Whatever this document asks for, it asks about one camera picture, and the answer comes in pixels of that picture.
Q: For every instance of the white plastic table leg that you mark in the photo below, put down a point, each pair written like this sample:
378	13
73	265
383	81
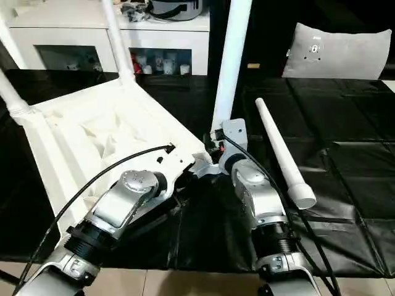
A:
118	46
12	95
277	138
228	61

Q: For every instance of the white plastic table top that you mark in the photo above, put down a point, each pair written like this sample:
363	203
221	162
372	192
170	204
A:
92	129

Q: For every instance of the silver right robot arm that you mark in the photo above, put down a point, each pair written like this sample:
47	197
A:
259	197

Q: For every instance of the small red bottle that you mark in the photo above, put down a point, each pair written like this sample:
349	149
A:
134	63

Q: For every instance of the black box with gold label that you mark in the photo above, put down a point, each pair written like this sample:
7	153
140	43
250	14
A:
265	37

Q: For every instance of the black work mat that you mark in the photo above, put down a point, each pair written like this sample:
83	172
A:
339	123

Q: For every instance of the grey printed cushion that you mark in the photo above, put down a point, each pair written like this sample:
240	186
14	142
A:
339	55

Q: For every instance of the black tangled item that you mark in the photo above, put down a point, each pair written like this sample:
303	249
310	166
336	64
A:
134	12

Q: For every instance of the flat white board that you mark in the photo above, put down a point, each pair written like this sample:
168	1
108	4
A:
389	84

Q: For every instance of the white cabinet with glass doors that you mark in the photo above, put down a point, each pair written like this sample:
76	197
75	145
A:
61	34

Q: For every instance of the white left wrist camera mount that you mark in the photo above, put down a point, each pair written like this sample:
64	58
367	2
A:
172	163

